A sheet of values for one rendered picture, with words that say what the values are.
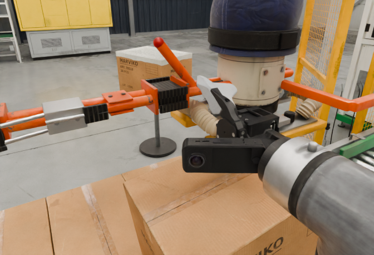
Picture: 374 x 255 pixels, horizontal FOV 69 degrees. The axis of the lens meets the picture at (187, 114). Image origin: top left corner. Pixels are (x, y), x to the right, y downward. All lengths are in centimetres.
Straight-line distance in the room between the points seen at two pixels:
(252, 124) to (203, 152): 9
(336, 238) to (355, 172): 7
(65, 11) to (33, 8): 71
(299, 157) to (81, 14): 766
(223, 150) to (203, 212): 43
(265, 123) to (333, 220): 17
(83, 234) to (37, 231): 21
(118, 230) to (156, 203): 53
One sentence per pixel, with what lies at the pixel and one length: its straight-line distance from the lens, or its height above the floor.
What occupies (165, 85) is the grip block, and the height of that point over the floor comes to 131.
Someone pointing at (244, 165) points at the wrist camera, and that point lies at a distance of 39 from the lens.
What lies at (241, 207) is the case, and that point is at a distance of 80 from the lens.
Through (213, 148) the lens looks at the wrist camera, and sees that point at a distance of 37.
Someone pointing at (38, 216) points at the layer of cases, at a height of 54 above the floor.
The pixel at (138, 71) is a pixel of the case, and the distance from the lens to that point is 247.
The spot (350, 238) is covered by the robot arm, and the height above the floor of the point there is 130.
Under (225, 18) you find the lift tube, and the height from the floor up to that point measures 145.
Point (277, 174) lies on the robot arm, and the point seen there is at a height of 131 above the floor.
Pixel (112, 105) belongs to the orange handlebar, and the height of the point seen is 130.
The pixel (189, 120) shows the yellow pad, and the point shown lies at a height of 118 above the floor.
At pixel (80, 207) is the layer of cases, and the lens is 150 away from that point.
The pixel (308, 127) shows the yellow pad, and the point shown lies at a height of 118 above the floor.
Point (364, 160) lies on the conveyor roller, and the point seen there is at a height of 53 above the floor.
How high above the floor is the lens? 150
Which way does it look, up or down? 24 degrees down
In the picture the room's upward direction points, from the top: straight up
